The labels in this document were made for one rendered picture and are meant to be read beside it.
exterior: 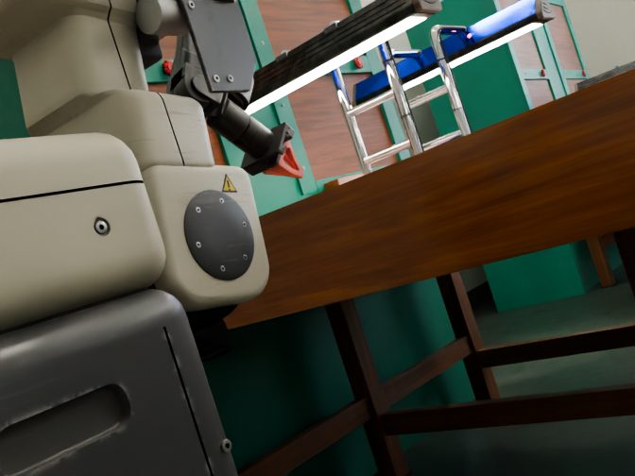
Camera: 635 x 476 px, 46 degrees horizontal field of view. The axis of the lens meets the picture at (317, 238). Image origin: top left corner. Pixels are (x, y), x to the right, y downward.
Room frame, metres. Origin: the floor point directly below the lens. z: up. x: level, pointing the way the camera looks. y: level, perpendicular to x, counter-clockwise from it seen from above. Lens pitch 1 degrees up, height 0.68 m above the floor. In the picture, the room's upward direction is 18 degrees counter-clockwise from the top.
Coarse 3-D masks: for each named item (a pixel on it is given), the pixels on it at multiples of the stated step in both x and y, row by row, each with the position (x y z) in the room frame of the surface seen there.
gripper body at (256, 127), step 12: (252, 120) 1.25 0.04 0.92; (252, 132) 1.25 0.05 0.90; (264, 132) 1.26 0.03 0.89; (276, 132) 1.28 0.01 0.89; (288, 132) 1.27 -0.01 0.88; (240, 144) 1.26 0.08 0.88; (252, 144) 1.26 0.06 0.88; (264, 144) 1.26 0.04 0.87; (276, 144) 1.26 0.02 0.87; (252, 156) 1.28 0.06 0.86; (264, 156) 1.27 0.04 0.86
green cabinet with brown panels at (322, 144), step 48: (240, 0) 2.20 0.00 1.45; (288, 0) 2.38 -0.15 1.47; (336, 0) 2.58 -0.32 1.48; (288, 48) 2.33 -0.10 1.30; (0, 96) 1.75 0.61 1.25; (288, 96) 2.27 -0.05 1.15; (336, 96) 2.45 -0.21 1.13; (336, 144) 2.39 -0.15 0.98; (384, 144) 2.58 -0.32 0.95; (288, 192) 2.17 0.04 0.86
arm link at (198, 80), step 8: (192, 80) 1.18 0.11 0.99; (200, 80) 1.19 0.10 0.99; (200, 88) 1.18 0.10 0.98; (208, 96) 1.19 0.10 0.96; (216, 96) 1.20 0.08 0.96; (240, 96) 1.26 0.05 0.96; (248, 96) 1.27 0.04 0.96; (208, 104) 1.23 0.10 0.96; (216, 104) 1.20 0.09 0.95; (248, 104) 1.27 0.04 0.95; (208, 112) 1.22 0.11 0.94
